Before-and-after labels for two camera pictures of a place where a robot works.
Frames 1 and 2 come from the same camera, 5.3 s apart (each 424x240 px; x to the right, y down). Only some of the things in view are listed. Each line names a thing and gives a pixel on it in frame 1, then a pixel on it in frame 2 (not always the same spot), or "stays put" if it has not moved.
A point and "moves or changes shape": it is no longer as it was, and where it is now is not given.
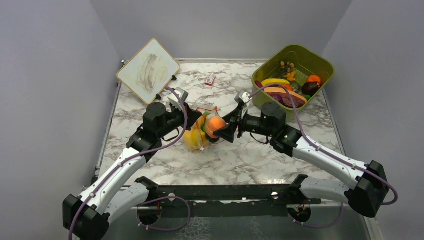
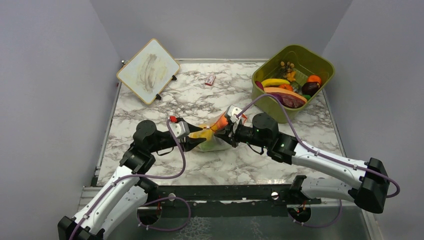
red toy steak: (280, 94) stays put
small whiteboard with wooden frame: (149, 71) stays put
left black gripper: (192, 115) to (190, 142)
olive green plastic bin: (291, 77) stays put
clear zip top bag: (208, 121) moves or changes shape
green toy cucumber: (308, 97) stays put
